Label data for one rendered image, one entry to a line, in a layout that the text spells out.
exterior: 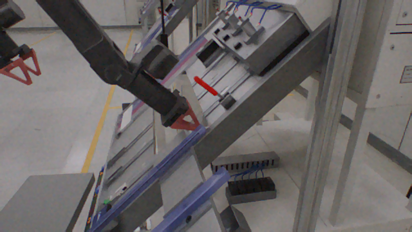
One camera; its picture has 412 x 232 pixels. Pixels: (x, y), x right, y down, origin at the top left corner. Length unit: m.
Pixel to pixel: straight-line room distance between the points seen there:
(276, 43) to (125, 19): 8.88
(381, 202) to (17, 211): 1.18
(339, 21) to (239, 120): 0.26
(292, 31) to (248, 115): 0.19
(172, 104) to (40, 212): 0.62
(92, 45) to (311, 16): 0.42
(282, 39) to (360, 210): 0.63
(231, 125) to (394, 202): 0.69
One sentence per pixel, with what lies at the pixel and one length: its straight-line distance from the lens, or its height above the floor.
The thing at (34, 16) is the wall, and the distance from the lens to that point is 9.93.
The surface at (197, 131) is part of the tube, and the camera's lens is 0.42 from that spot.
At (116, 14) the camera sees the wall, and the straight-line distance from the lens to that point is 9.41.
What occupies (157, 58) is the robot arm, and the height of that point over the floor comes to 1.12.
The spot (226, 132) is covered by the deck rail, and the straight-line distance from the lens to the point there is 0.60.
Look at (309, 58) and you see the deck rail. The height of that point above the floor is 1.12.
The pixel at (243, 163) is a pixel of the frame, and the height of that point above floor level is 0.66.
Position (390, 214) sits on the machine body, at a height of 0.62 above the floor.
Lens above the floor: 1.26
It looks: 26 degrees down
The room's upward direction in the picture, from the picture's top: straight up
